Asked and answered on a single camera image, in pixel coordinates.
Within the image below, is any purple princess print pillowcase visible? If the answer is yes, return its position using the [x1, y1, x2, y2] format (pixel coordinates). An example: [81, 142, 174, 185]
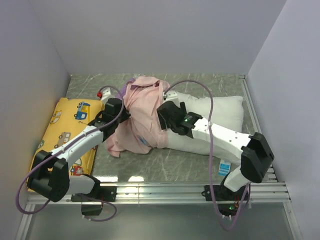
[116, 78, 142, 99]

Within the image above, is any yellow car print pillow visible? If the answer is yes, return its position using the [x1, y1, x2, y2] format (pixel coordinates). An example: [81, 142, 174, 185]
[36, 97, 104, 194]

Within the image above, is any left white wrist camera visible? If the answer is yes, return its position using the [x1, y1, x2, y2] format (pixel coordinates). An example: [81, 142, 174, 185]
[96, 87, 114, 102]

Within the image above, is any aluminium rail frame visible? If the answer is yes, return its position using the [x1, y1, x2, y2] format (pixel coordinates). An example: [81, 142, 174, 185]
[15, 75, 303, 240]

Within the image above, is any white pillow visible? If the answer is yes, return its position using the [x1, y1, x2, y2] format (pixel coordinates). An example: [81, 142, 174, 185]
[166, 92, 244, 166]

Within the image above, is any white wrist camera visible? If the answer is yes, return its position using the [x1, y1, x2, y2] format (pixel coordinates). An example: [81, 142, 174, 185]
[96, 87, 114, 102]
[163, 90, 180, 106]

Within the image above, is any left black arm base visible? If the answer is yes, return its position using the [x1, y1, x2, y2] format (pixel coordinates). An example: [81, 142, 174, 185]
[70, 186, 117, 217]

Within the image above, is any purple cable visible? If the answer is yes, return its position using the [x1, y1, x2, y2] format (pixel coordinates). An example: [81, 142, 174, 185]
[15, 86, 126, 222]
[163, 79, 252, 231]

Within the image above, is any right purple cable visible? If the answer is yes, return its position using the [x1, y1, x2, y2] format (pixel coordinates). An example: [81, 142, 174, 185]
[163, 79, 252, 231]

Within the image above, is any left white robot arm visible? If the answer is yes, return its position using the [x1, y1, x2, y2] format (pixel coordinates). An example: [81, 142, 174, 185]
[27, 98, 130, 203]

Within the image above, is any pink pillowcase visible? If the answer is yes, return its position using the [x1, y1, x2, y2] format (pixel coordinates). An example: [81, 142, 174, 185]
[105, 76, 170, 158]

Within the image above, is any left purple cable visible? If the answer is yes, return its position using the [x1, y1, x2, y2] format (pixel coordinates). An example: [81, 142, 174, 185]
[15, 86, 126, 222]

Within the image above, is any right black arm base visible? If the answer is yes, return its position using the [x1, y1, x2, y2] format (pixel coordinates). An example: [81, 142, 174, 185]
[213, 185, 251, 217]

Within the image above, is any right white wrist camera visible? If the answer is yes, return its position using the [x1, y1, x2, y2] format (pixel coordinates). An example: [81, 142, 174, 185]
[163, 90, 180, 106]

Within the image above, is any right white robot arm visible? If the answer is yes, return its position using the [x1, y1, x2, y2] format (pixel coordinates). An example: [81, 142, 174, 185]
[157, 101, 275, 200]

